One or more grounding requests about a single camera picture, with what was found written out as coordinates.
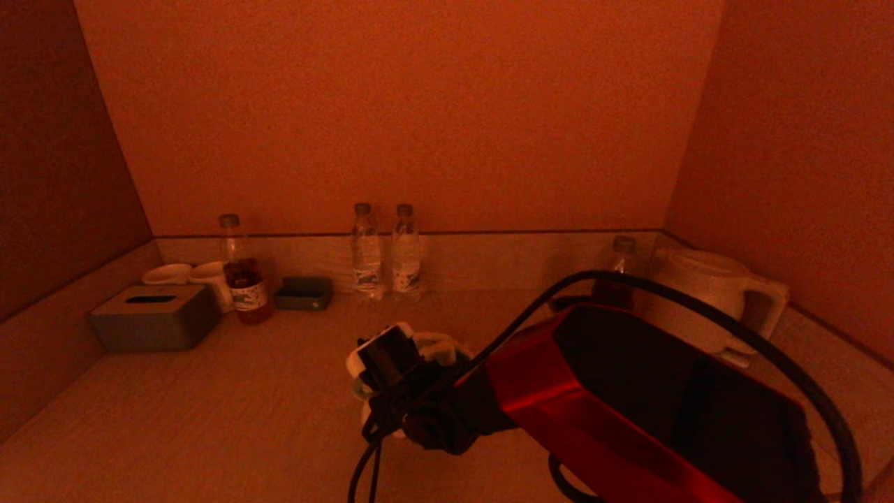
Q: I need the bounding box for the small teal tray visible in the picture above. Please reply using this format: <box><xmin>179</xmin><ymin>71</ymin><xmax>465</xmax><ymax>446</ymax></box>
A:
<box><xmin>274</xmin><ymin>276</ymin><xmax>334</xmax><ymax>310</ymax></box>

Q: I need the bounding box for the green white striped towel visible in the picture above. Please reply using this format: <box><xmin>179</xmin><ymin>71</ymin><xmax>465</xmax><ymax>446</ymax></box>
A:
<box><xmin>353</xmin><ymin>332</ymin><xmax>474</xmax><ymax>441</ymax></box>

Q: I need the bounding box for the grey-blue tissue box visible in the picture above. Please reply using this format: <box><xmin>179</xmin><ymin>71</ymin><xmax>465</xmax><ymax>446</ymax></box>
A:
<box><xmin>87</xmin><ymin>284</ymin><xmax>223</xmax><ymax>352</ymax></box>

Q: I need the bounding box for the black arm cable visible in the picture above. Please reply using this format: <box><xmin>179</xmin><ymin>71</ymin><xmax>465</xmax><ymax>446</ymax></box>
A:
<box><xmin>548</xmin><ymin>454</ymin><xmax>603</xmax><ymax>503</ymax></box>

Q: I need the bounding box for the white cup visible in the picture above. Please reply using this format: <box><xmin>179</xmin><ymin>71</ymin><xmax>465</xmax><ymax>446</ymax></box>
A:
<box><xmin>141</xmin><ymin>263</ymin><xmax>192</xmax><ymax>286</ymax></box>

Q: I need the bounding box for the white kettle base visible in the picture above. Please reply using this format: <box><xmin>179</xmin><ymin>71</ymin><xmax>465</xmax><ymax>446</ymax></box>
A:
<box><xmin>712</xmin><ymin>346</ymin><xmax>753</xmax><ymax>369</ymax></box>

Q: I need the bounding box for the half-full tea bottle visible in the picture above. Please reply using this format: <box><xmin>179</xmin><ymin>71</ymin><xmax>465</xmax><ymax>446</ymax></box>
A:
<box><xmin>218</xmin><ymin>213</ymin><xmax>274</xmax><ymax>325</ymax></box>

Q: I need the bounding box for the white electric kettle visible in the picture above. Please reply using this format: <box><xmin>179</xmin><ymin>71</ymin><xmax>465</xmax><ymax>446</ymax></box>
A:
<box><xmin>636</xmin><ymin>248</ymin><xmax>790</xmax><ymax>357</ymax></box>

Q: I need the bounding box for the black camera cable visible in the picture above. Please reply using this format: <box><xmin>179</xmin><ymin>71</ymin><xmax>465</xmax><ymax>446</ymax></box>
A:
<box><xmin>347</xmin><ymin>270</ymin><xmax>861</xmax><ymax>503</ymax></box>

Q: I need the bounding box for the white mug with handle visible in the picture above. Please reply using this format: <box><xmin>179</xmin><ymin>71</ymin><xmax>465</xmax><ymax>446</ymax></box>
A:
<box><xmin>187</xmin><ymin>261</ymin><xmax>235</xmax><ymax>313</ymax></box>

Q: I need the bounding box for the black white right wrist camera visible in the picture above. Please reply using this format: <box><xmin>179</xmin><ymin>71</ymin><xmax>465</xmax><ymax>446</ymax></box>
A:
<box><xmin>346</xmin><ymin>323</ymin><xmax>424</xmax><ymax>393</ymax></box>

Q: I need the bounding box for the full tea bottle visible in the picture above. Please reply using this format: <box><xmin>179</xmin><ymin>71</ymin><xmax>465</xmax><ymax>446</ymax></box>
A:
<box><xmin>590</xmin><ymin>235</ymin><xmax>638</xmax><ymax>313</ymax></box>

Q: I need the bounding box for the clear water bottle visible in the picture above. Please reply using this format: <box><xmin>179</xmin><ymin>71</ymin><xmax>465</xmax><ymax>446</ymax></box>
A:
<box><xmin>351</xmin><ymin>203</ymin><xmax>385</xmax><ymax>301</ymax></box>
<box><xmin>391</xmin><ymin>203</ymin><xmax>424</xmax><ymax>301</ymax></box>

